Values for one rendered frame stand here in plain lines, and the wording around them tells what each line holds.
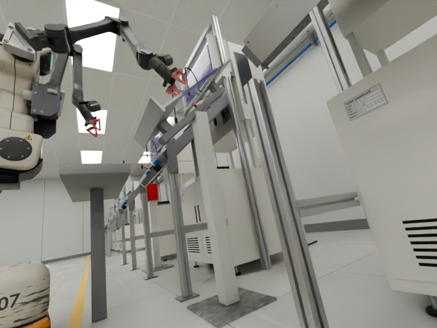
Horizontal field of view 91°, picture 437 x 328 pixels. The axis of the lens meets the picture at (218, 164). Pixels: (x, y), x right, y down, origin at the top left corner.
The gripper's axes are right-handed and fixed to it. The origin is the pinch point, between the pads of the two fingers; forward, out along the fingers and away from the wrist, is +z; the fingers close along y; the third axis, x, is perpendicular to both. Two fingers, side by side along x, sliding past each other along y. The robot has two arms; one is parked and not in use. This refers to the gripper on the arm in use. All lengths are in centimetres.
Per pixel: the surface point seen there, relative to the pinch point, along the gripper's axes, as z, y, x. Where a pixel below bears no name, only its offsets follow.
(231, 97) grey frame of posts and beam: 17, 23, -46
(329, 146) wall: 129, 54, -137
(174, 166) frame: 23.2, 20.7, 24.2
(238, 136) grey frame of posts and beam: 40, 23, -25
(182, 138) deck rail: 14.9, 25.2, 5.6
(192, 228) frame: 51, 23, 41
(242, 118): 34, 30, -47
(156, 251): 62, 130, 49
